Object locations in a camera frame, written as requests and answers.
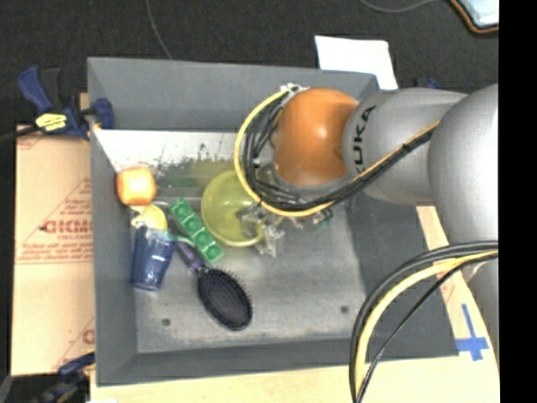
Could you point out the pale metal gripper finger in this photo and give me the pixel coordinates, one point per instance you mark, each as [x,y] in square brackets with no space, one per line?
[270,242]
[251,221]

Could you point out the brown cardboard board red print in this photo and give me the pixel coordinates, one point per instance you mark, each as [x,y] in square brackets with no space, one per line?
[50,267]

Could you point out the green toy building block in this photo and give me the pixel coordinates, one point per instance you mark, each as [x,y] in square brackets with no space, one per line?
[196,229]

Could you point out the purple hairbrush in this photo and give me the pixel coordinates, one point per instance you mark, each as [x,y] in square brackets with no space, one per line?
[224,300]

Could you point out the yellow-green plastic bowl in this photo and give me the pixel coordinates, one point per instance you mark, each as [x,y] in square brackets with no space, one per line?
[222,210]

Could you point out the blue plastic cup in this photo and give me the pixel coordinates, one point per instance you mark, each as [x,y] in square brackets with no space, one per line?
[151,263]

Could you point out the grey metal bin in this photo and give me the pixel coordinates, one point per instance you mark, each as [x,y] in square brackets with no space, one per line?
[293,288]

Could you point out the yellow toy lemon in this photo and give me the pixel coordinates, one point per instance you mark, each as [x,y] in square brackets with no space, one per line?
[153,217]

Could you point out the orange soft cube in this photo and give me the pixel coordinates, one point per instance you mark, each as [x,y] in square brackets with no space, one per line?
[136,186]

